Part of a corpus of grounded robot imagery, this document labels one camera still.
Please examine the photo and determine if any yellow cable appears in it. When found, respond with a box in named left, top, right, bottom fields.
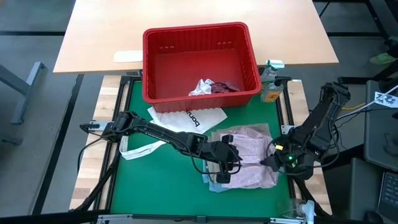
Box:
left=341, top=102, right=368, bottom=111

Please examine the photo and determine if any white rod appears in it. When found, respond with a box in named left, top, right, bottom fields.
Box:
left=335, top=85, right=398, bottom=122

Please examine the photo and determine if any white garment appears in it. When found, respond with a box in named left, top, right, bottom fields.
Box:
left=188, top=78, right=215, bottom=96

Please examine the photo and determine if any grey desk leg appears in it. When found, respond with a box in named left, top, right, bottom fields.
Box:
left=0, top=61, right=46, bottom=125

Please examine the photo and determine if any green shoe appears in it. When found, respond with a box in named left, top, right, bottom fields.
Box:
left=369, top=52, right=398, bottom=65

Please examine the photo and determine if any black cable bundle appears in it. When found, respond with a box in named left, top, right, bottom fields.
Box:
left=320, top=114, right=343, bottom=169

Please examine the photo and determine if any maroon garment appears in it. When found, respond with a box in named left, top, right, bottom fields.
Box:
left=211, top=80, right=241, bottom=94

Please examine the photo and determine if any light wooden desk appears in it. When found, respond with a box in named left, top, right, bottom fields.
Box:
left=52, top=0, right=340, bottom=75

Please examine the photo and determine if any clear spray bottle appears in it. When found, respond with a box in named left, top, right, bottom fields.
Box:
left=278, top=198, right=317, bottom=223

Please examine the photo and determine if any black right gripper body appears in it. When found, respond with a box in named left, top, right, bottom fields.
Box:
left=273, top=136, right=318, bottom=181

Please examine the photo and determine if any red plastic laundry basket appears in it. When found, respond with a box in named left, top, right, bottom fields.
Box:
left=142, top=21, right=262, bottom=112

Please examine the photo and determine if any white marker tag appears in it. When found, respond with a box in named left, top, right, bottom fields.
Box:
left=374, top=91, right=398, bottom=109

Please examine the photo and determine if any black round object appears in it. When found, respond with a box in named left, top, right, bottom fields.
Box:
left=363, top=210, right=385, bottom=224

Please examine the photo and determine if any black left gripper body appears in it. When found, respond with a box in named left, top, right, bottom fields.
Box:
left=198, top=139, right=243, bottom=172

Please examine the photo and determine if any pink garment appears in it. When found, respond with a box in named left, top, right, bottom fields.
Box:
left=219, top=126, right=280, bottom=190

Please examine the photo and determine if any spray bottle with green label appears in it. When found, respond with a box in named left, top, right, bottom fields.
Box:
left=257, top=59, right=285, bottom=94

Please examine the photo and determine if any grey keyboard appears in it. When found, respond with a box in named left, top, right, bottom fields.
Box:
left=377, top=170, right=398, bottom=215

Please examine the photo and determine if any beige grey garment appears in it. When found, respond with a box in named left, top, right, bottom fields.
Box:
left=210, top=123, right=271, bottom=175

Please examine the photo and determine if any black desk leg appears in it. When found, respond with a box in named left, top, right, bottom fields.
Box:
left=337, top=0, right=398, bottom=85

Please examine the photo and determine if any white tote bag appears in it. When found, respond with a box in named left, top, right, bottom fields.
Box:
left=119, top=106, right=229, bottom=161

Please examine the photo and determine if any light blue garment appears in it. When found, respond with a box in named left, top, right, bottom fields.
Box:
left=201, top=158, right=233, bottom=194

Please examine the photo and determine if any green table mat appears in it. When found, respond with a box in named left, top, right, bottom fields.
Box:
left=110, top=80, right=292, bottom=218

